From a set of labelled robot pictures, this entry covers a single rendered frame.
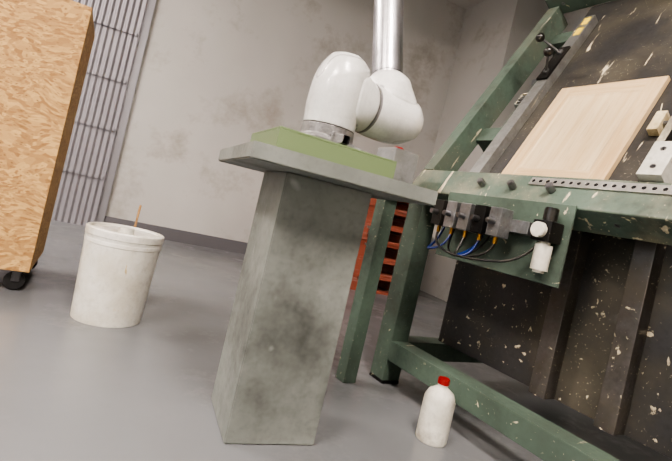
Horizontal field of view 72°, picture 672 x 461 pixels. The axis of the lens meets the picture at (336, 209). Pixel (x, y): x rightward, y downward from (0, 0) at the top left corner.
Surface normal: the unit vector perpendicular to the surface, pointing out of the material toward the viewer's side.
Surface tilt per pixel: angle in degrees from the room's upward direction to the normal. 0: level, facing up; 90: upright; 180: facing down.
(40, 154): 90
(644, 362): 90
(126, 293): 92
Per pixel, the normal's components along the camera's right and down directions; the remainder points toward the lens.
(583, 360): -0.83, -0.20
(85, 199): 0.38, 0.08
